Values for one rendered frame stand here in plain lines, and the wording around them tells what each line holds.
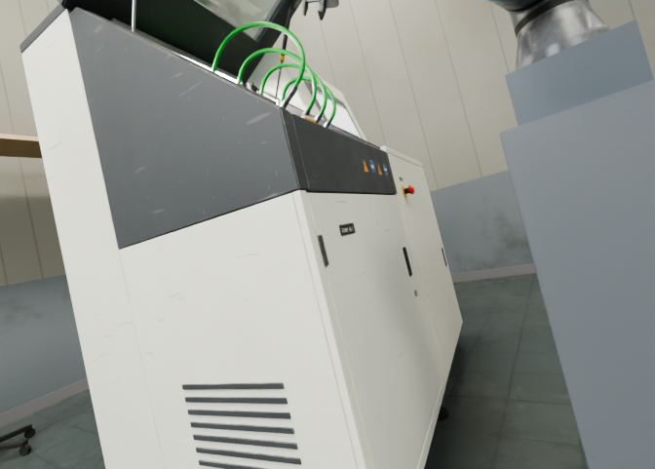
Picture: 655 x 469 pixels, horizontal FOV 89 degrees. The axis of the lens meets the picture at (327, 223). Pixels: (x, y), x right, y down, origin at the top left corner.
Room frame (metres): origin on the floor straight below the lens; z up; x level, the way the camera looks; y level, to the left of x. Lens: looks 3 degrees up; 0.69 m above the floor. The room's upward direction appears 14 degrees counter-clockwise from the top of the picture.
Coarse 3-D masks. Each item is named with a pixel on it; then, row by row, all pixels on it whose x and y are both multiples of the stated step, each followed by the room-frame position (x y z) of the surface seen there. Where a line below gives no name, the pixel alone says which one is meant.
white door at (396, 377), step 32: (320, 224) 0.66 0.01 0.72; (352, 224) 0.80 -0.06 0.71; (384, 224) 1.02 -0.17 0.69; (352, 256) 0.76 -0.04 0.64; (384, 256) 0.95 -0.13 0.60; (352, 288) 0.72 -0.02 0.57; (384, 288) 0.90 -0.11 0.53; (416, 288) 1.18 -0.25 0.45; (352, 320) 0.69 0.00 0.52; (384, 320) 0.85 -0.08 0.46; (416, 320) 1.09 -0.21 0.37; (352, 352) 0.66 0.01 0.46; (384, 352) 0.80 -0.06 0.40; (416, 352) 1.02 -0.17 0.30; (352, 384) 0.64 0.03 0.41; (384, 384) 0.76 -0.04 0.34; (416, 384) 0.96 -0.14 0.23; (384, 416) 0.73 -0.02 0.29; (416, 416) 0.90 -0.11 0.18; (384, 448) 0.70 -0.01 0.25; (416, 448) 0.85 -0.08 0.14
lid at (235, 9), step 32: (64, 0) 0.85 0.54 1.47; (96, 0) 0.89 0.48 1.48; (128, 0) 0.94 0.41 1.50; (160, 0) 1.00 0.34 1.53; (192, 0) 1.06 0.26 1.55; (224, 0) 1.15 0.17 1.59; (256, 0) 1.23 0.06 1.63; (288, 0) 1.30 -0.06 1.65; (160, 32) 1.07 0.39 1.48; (192, 32) 1.14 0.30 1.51; (224, 32) 1.22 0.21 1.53; (256, 32) 1.34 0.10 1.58; (224, 64) 1.34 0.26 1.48; (256, 64) 1.45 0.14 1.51
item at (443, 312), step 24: (264, 72) 1.44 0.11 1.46; (288, 72) 1.39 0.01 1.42; (336, 96) 1.88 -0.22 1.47; (408, 168) 1.52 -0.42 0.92; (408, 216) 1.30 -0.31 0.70; (432, 216) 1.75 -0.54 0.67; (432, 240) 1.61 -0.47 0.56; (432, 264) 1.49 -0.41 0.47; (432, 288) 1.38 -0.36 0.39; (432, 312) 1.29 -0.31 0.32; (456, 312) 1.75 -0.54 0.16; (456, 336) 1.62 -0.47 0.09
